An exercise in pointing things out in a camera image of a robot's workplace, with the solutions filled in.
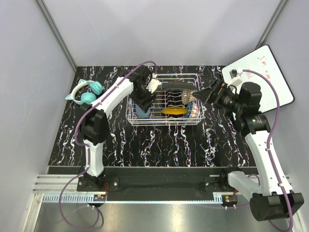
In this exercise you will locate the white wire dish rack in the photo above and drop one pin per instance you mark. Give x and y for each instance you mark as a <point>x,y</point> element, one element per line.
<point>166,98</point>

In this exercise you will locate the aluminium front rail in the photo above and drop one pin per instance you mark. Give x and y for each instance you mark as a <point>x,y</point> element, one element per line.
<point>63,188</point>

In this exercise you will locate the white dry-erase board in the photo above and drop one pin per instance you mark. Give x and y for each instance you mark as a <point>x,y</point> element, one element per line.
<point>263,62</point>

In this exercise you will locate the light blue cup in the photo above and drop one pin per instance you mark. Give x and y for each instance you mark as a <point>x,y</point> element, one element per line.
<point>140,113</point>

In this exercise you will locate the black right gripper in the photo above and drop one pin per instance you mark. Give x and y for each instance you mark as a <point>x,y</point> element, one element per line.
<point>219,88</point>

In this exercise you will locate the blue triangle patterned bowl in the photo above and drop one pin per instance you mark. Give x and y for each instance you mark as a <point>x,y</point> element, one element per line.
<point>193,111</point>

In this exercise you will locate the yellow patterned plate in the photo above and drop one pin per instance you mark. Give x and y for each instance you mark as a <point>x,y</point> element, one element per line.
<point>174,111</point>

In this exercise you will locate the brown patterned bowl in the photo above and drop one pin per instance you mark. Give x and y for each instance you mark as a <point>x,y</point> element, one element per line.
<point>187,96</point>

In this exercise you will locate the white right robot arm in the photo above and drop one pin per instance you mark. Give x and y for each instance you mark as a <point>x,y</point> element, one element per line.
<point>273,197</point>

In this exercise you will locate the teal cat-ear headphones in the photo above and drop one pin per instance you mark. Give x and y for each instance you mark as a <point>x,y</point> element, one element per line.
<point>96,88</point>

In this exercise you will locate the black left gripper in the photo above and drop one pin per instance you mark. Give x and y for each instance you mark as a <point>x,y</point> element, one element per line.
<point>144,104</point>

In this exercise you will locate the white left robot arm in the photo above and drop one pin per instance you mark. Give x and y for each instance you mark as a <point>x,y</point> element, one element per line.
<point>139,84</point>

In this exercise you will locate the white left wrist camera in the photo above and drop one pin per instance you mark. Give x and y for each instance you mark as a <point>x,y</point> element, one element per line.
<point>153,85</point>

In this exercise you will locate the black floral square plate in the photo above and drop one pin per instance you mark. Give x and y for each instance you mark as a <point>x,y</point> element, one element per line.
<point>178,85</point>

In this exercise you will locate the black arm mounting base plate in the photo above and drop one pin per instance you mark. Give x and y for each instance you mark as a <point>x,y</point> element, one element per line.
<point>160,184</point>

